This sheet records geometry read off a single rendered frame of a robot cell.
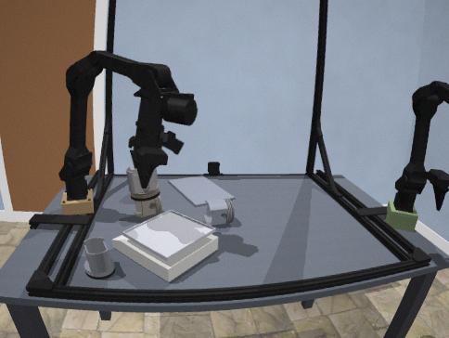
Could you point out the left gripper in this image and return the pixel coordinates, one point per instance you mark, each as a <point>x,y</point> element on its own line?
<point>440,179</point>

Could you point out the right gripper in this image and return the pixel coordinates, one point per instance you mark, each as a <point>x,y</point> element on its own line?
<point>146,136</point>

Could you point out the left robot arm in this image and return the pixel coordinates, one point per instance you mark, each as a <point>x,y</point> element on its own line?
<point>414,177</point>

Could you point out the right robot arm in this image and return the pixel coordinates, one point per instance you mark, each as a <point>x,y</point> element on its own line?
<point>156,103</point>

